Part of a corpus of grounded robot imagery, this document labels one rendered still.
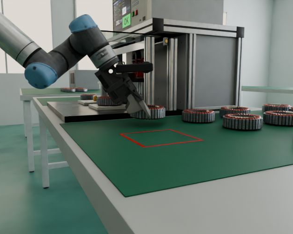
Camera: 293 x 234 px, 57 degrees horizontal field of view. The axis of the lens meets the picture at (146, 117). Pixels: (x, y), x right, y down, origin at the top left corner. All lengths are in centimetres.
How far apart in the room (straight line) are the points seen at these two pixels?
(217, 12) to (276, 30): 760
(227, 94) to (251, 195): 89
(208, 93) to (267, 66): 775
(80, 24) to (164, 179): 56
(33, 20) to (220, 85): 507
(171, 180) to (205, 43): 84
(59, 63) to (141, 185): 52
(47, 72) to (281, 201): 63
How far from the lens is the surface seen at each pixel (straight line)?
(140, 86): 123
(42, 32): 594
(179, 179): 41
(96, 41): 83
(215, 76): 119
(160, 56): 129
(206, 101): 117
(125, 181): 40
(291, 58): 850
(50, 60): 81
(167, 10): 121
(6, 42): 83
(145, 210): 32
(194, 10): 128
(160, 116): 83
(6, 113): 590
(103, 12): 625
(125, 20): 138
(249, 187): 41
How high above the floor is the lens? 90
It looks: 8 degrees down
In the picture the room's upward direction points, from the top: straight up
